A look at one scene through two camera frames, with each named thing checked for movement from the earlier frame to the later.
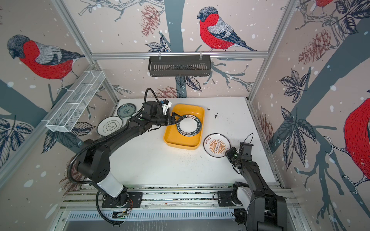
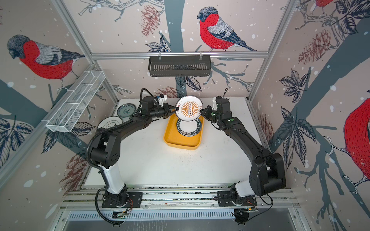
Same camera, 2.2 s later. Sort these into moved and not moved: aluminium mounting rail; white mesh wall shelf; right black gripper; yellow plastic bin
Moved: right black gripper
Not moved: white mesh wall shelf; yellow plastic bin; aluminium mounting rail
